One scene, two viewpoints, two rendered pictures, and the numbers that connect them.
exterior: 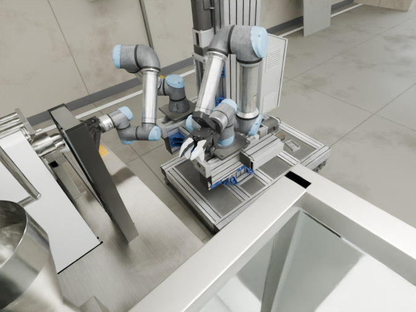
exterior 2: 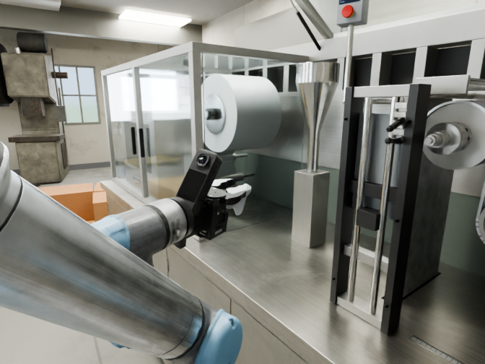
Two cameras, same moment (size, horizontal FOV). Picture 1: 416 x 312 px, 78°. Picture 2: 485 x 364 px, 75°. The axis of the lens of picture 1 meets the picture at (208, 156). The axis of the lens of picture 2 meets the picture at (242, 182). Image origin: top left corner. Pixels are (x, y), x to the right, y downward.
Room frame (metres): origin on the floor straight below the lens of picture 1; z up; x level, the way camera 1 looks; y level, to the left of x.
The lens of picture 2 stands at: (1.30, 0.10, 1.40)
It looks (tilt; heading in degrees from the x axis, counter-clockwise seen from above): 14 degrees down; 182
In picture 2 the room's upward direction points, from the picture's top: straight up
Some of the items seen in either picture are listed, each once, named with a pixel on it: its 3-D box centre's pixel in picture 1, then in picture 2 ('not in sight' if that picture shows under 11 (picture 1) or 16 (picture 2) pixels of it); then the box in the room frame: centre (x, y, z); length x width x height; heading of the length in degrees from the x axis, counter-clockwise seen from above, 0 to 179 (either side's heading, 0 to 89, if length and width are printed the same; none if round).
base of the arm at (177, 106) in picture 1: (178, 101); not in sight; (1.60, 0.17, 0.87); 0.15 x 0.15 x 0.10
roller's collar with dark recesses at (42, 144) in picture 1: (41, 145); (448, 138); (0.63, 0.50, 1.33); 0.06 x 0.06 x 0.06; 38
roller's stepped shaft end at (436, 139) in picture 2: (60, 135); (434, 139); (0.67, 0.45, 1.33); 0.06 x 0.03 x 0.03; 128
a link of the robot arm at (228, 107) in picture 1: (224, 112); (123, 242); (0.89, -0.09, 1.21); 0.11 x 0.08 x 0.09; 149
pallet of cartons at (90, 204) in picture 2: not in sight; (95, 213); (-1.94, -1.60, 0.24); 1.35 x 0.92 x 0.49; 117
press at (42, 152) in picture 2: not in sight; (33, 108); (-4.45, -3.83, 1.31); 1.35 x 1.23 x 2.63; 33
